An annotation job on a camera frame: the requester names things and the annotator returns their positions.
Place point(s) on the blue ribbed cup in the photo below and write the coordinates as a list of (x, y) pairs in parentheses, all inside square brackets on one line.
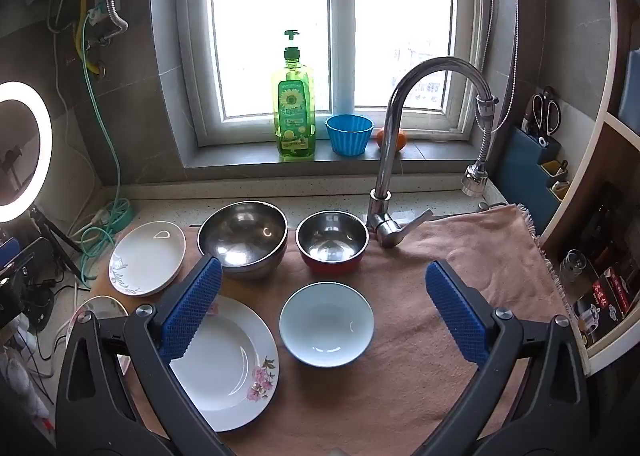
[(349, 136)]

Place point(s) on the white plate with patterned rim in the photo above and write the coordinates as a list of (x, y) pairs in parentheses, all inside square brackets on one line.
[(102, 307)]

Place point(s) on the white plate with grey leaves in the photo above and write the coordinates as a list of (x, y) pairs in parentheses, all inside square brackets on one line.
[(147, 256)]

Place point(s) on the black scissors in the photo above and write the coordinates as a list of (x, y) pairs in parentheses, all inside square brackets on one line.
[(550, 111)]

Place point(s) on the white plate with pink flowers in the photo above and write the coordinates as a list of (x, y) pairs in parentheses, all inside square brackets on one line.
[(225, 376)]

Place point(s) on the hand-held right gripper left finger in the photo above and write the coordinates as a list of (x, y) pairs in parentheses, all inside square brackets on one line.
[(192, 311)]

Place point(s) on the red steel bowl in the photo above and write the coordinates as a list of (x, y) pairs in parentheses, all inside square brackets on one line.
[(330, 241)]

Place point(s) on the blue knife holder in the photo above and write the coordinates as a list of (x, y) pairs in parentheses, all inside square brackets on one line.
[(525, 176)]

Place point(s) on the red box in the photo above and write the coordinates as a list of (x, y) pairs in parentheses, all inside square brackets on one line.
[(612, 291)]

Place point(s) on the large steel bowl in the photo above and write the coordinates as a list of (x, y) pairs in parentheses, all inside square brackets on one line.
[(240, 236)]

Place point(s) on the black tripod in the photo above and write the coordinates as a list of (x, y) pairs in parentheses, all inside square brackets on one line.
[(50, 231)]

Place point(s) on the wooden shelf unit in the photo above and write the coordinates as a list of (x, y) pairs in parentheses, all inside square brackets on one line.
[(611, 46)]

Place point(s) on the pink towel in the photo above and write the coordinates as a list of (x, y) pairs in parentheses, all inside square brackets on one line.
[(400, 386)]

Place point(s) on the green dish soap bottle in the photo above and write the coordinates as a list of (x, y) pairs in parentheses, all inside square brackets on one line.
[(292, 111)]

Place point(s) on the orange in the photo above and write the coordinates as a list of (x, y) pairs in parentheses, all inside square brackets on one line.
[(398, 140)]

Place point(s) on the chrome faucet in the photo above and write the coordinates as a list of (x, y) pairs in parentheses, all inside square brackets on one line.
[(387, 146)]

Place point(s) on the white window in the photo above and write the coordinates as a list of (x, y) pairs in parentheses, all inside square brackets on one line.
[(340, 36)]

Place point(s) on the light blue ceramic bowl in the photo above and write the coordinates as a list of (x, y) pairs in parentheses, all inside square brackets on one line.
[(325, 326)]

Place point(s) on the drinking glass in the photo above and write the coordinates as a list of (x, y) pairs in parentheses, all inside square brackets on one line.
[(572, 266)]

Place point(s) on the yellow gas pipe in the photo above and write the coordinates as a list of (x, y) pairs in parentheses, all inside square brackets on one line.
[(79, 31)]

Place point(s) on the white power strip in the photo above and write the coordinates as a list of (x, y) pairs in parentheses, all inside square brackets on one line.
[(102, 216)]

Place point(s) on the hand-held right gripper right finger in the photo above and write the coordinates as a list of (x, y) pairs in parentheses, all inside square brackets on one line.
[(455, 316)]

